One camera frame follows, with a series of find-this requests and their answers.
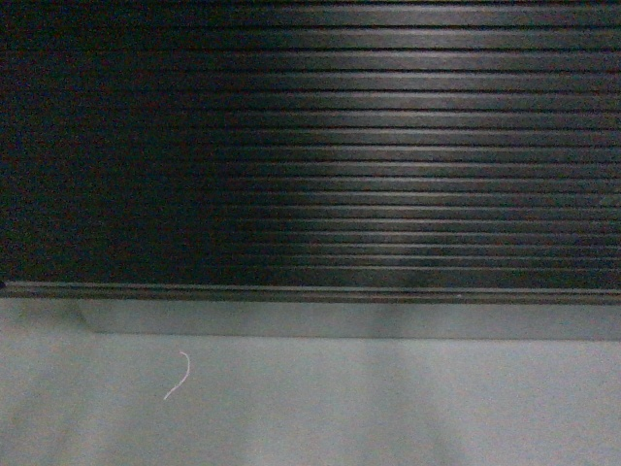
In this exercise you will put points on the white thread scrap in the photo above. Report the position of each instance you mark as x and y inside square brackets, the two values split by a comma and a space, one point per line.
[184, 377]

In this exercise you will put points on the black checkout counter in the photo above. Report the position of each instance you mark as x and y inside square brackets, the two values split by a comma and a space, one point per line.
[365, 169]

